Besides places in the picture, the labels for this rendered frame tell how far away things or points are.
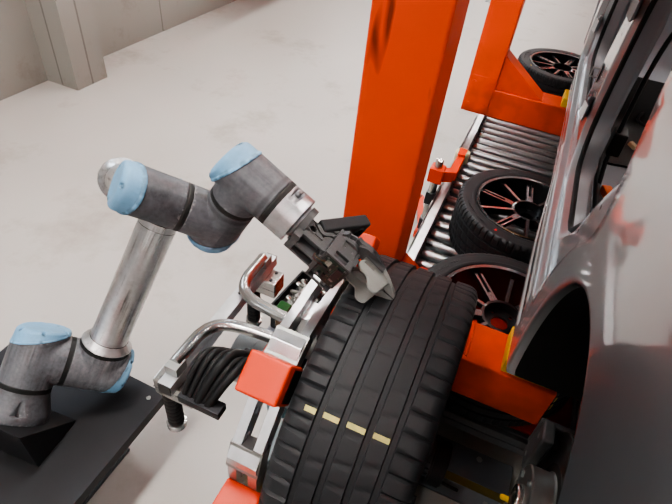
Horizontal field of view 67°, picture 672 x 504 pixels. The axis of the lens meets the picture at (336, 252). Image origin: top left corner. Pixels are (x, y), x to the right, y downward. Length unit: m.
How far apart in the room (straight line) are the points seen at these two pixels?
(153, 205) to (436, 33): 0.60
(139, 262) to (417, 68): 0.93
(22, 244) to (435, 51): 2.41
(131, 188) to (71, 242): 2.07
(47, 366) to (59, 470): 0.31
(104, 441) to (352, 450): 1.10
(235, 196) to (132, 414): 1.12
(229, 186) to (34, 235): 2.26
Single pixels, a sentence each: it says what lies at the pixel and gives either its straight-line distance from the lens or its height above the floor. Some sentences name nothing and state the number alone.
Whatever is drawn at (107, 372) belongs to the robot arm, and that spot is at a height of 0.47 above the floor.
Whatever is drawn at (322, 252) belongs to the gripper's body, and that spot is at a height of 1.27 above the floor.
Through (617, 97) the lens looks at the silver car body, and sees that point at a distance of 1.98.
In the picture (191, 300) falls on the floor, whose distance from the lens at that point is 2.51.
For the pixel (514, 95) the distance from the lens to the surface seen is 3.14.
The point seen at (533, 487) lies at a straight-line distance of 1.10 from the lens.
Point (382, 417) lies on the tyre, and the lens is 0.84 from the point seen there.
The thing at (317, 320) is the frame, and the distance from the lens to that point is 0.94.
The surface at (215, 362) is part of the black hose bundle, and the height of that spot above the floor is 1.04.
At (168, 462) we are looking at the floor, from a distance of 2.07.
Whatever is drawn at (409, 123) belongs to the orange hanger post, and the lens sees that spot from 1.13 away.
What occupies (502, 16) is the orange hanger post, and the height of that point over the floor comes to 1.06.
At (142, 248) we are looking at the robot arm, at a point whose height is 0.84.
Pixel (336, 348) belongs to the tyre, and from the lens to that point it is 0.86.
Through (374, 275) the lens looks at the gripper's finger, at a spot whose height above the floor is 1.23.
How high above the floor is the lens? 1.84
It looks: 42 degrees down
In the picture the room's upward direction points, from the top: 7 degrees clockwise
